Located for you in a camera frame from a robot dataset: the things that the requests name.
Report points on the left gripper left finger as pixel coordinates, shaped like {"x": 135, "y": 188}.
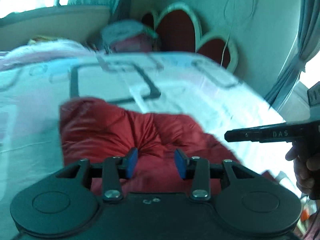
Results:
{"x": 114, "y": 169}

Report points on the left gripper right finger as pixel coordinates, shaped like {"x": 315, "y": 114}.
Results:
{"x": 197, "y": 170}

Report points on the red puffer jacket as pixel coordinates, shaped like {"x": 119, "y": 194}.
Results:
{"x": 94, "y": 129}

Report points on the person's right hand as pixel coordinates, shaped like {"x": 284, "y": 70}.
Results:
{"x": 306, "y": 170}

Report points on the patterned white bed cover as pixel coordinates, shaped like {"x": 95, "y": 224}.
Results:
{"x": 252, "y": 197}

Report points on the teal curtain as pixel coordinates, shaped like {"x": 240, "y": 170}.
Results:
{"x": 304, "y": 48}

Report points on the folded grey pink bedding pile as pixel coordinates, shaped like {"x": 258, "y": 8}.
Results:
{"x": 129, "y": 36}

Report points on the pink crumpled blanket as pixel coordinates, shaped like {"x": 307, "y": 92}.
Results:
{"x": 44, "y": 52}

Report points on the red heart-shaped headboard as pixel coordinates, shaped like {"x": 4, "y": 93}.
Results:
{"x": 180, "y": 29}

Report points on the colourful patterned pillow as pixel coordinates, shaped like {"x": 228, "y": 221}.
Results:
{"x": 40, "y": 39}

